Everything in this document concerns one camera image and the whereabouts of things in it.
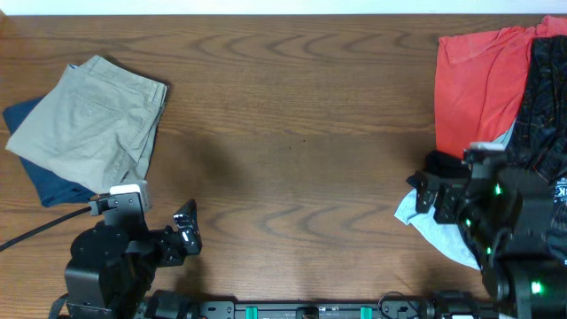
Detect khaki shorts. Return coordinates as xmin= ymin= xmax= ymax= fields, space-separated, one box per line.
xmin=5 ymin=56 xmax=167 ymax=193

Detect navy blue shorts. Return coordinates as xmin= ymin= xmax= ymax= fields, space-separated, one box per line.
xmin=3 ymin=97 xmax=95 ymax=207

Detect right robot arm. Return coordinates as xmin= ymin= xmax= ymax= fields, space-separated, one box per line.
xmin=409 ymin=150 xmax=566 ymax=318

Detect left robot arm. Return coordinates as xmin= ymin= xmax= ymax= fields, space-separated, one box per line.
xmin=49 ymin=194 xmax=202 ymax=319

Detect light blue garment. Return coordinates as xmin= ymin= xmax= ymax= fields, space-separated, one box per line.
xmin=394 ymin=122 xmax=515 ymax=270

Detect black patterned garment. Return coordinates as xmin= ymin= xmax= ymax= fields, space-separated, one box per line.
xmin=507 ymin=35 xmax=566 ymax=183

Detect red orange t-shirt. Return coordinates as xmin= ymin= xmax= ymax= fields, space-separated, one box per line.
xmin=434 ymin=16 xmax=566 ymax=159

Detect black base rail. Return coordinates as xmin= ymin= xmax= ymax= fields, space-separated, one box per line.
xmin=134 ymin=291 xmax=501 ymax=319

